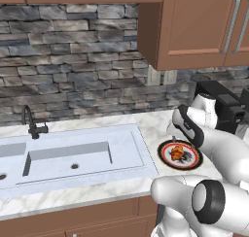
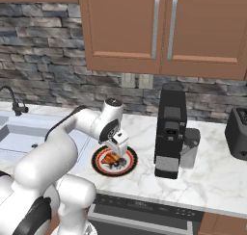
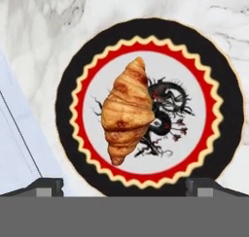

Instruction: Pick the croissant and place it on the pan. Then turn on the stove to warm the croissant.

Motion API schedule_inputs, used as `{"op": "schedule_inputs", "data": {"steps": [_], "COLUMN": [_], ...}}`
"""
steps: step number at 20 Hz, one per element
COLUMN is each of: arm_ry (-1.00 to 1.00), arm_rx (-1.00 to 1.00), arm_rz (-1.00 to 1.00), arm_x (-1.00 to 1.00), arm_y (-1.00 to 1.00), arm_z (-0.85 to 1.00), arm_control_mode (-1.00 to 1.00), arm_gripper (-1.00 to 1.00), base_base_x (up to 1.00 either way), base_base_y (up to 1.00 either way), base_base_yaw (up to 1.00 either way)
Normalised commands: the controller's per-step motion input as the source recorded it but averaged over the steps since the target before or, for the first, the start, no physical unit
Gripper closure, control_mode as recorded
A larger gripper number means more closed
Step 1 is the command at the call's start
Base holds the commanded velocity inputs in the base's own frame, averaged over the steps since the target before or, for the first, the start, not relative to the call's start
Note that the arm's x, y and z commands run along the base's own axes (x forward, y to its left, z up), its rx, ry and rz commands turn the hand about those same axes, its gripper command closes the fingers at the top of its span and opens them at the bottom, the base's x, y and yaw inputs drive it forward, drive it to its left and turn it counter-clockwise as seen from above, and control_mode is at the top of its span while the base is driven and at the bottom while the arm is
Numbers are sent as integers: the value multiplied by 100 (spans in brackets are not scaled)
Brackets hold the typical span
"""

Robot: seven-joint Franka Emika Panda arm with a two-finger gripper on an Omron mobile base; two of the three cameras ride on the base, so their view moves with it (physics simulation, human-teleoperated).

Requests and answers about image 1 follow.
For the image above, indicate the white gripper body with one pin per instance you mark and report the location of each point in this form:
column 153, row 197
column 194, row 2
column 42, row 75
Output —
column 171, row 129

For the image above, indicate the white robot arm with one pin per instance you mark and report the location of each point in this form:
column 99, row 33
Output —
column 227, row 156

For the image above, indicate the brown croissant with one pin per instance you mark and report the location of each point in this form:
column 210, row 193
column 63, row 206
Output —
column 177, row 152

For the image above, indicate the white plate with red rim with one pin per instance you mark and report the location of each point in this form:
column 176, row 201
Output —
column 191, row 160

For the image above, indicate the black coffee machine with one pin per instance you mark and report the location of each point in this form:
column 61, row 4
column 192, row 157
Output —
column 227, row 108

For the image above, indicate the narrow brown drawer front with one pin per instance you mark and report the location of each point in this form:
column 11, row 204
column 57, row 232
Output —
column 148, row 204

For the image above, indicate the white sink basin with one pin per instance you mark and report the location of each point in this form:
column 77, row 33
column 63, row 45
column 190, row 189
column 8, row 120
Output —
column 81, row 156

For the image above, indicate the brown base cupboard door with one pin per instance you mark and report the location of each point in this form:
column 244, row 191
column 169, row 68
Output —
column 110, row 229

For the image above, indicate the wide brown drawer front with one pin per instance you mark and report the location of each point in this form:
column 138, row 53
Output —
column 71, row 220

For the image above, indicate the black tap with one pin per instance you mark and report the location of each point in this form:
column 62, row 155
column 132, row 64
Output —
column 33, row 127

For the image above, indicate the white wall socket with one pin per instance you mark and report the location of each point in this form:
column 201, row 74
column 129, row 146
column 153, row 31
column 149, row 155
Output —
column 170, row 77
column 153, row 75

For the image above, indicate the brown wall cupboard side panel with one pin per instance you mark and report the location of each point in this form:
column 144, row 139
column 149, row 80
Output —
column 149, row 33

